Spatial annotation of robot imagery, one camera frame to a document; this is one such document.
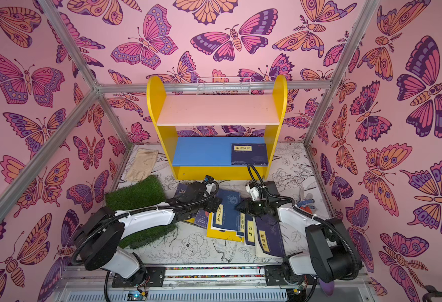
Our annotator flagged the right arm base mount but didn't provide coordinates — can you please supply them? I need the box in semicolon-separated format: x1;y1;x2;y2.
264;264;305;286

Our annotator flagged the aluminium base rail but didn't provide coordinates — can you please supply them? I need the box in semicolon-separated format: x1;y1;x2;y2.
54;262;376;302

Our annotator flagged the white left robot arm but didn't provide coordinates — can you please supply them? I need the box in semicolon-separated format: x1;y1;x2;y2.
71;176;222;285

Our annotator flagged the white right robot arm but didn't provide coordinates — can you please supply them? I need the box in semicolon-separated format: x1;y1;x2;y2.
237;181;363;283

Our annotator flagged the beige cloth glove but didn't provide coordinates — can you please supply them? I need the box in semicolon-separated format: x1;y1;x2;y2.
125;148;159;182

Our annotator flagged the yellow wooden bookshelf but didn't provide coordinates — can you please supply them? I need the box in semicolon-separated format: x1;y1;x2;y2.
147;76;288;181

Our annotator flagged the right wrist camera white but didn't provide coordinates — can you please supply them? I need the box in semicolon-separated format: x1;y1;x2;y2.
246;182;262;201

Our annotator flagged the purple bulb object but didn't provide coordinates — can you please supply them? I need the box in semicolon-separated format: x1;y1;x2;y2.
318;278;335;296

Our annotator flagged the navy book yellow label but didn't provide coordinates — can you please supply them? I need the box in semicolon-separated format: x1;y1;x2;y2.
231;143;268;166

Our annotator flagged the green artificial grass mat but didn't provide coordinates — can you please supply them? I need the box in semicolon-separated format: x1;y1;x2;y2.
104;174;178;250

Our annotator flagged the dark portrait cover book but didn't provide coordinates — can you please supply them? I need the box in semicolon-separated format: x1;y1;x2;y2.
174;183;188;196

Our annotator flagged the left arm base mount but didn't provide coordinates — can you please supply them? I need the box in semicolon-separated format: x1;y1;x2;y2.
112;266;166;288

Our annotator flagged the small green circuit board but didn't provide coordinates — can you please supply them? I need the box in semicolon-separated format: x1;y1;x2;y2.
127;291;147;301

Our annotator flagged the aluminium frame post right rear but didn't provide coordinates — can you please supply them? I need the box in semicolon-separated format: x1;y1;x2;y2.
303;0;379;147

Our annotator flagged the yellow cartoon cover book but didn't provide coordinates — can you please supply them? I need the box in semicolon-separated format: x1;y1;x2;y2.
207;225;244;242

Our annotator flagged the purple cover book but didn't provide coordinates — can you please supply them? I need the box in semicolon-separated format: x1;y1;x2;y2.
194;210;210;229

